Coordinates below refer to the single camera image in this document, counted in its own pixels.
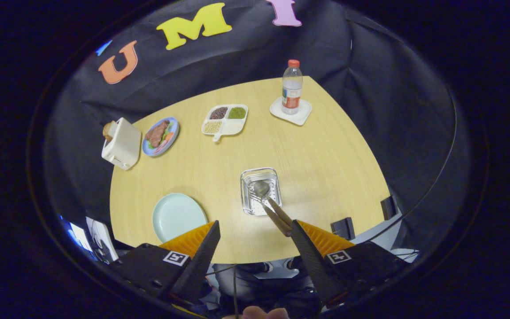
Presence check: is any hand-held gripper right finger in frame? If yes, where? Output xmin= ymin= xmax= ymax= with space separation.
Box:
xmin=290 ymin=219 xmax=410 ymax=306

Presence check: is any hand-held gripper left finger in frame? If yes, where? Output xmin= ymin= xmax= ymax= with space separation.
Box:
xmin=111 ymin=220 xmax=221 ymax=306

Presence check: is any fork with wooden handle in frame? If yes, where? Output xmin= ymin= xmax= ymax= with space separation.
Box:
xmin=248 ymin=191 xmax=292 ymax=237

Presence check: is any spoon with wooden handle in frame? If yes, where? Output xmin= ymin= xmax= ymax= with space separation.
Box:
xmin=253 ymin=180 xmax=294 ymax=227

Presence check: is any black table edge clamp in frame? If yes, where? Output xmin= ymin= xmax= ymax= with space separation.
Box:
xmin=330 ymin=217 xmax=355 ymax=240
xmin=380 ymin=195 xmax=398 ymax=221

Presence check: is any light green plate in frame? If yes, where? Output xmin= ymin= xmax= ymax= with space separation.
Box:
xmin=152 ymin=193 xmax=208 ymax=244

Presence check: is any white side desk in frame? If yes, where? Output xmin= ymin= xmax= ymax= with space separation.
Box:
xmin=86 ymin=216 xmax=119 ymax=262

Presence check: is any lit monitor screen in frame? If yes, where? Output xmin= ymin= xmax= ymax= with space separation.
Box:
xmin=60 ymin=216 xmax=94 ymax=253

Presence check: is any blue plate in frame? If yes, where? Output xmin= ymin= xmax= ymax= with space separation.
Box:
xmin=142 ymin=117 xmax=180 ymax=157

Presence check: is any brown steak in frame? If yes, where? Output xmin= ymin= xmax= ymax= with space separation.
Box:
xmin=145 ymin=120 xmax=170 ymax=148

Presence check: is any white divided dish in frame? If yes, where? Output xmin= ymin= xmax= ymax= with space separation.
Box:
xmin=201 ymin=104 xmax=249 ymax=143

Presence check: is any white toaster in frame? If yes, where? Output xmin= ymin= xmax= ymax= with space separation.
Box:
xmin=101 ymin=117 xmax=142 ymax=171

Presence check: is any white square coaster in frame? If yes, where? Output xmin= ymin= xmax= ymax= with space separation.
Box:
xmin=269 ymin=97 xmax=313 ymax=126

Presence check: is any black backdrop cloth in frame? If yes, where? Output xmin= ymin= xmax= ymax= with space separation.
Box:
xmin=45 ymin=0 xmax=470 ymax=262

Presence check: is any plastic bottle with red cap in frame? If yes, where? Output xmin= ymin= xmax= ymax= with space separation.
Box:
xmin=282 ymin=59 xmax=303 ymax=115

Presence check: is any metal wire basket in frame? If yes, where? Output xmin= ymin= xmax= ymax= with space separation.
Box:
xmin=240 ymin=167 xmax=282 ymax=217

